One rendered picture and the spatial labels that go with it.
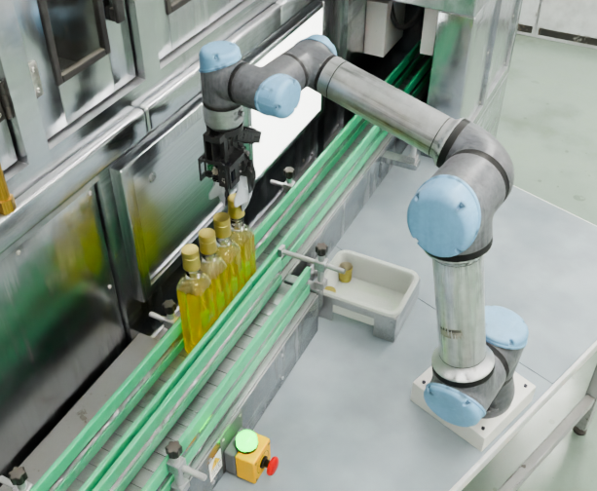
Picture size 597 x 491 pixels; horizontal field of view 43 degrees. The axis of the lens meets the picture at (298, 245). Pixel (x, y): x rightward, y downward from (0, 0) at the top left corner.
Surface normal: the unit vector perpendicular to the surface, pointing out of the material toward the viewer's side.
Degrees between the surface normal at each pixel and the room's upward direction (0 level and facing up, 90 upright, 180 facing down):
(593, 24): 90
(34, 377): 90
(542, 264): 0
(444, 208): 85
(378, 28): 90
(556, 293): 0
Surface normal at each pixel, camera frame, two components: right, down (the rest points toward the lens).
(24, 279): 0.90, 0.29
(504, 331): 0.11, -0.79
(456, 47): -0.44, 0.58
